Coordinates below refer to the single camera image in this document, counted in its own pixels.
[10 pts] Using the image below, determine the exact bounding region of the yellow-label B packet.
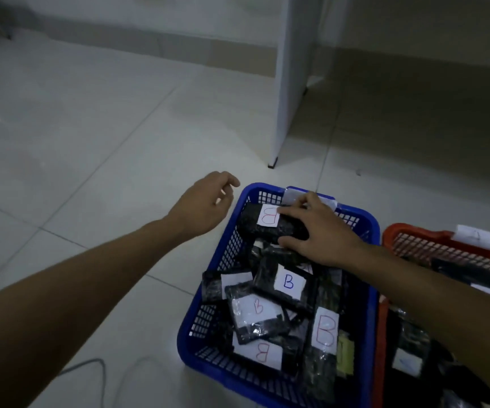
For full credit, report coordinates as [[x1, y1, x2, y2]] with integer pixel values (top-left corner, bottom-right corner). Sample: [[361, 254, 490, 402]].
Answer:
[[336, 331, 356, 379]]

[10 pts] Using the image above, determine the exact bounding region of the red plastic basket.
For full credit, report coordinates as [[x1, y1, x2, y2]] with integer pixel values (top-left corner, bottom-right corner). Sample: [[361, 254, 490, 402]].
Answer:
[[370, 223, 490, 408]]

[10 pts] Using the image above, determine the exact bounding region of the white desk side panel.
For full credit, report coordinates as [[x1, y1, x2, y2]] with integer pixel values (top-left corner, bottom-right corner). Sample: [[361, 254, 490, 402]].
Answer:
[[268, 0, 326, 169]]

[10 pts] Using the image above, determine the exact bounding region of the person's left forearm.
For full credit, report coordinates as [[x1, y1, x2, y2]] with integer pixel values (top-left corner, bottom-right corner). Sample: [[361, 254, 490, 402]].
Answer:
[[0, 216, 186, 408]]

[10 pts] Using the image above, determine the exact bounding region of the thin white cable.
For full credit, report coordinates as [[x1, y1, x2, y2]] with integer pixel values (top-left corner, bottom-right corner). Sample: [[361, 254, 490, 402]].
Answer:
[[57, 359, 108, 408]]

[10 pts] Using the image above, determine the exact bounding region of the blue plastic basket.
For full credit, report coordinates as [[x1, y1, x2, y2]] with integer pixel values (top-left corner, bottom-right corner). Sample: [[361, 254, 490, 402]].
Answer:
[[176, 182, 381, 408]]

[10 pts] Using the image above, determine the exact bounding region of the large white paper tag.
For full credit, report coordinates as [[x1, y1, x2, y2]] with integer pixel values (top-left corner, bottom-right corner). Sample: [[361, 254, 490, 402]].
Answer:
[[281, 186, 339, 213]]

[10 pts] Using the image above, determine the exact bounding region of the person's left hand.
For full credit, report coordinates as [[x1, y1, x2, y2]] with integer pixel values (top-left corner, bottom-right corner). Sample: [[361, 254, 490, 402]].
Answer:
[[166, 171, 241, 243]]

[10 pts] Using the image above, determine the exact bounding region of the small white paper tag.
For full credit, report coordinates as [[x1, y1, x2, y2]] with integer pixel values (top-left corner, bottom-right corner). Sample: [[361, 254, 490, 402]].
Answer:
[[452, 224, 490, 251]]

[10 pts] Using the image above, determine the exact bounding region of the person's right forearm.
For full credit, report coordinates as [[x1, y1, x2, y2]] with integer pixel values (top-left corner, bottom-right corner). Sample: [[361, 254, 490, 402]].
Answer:
[[351, 244, 490, 404]]

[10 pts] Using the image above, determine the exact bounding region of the person's right hand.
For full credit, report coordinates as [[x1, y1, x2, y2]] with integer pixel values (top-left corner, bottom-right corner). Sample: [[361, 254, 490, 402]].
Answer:
[[277, 192, 367, 268]]

